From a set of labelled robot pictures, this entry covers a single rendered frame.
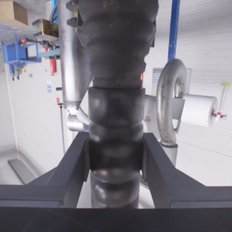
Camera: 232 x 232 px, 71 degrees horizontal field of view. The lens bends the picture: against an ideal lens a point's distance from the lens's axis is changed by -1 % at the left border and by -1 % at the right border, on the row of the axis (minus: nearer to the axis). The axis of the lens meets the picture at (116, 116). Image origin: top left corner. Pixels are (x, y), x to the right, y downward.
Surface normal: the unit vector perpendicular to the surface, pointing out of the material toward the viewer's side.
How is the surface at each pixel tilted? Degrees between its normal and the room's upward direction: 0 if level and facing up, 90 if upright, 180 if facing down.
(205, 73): 90
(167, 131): 71
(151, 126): 94
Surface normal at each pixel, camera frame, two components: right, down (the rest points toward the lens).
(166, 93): 0.28, 0.17
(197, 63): -0.70, 0.17
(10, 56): 0.71, 0.18
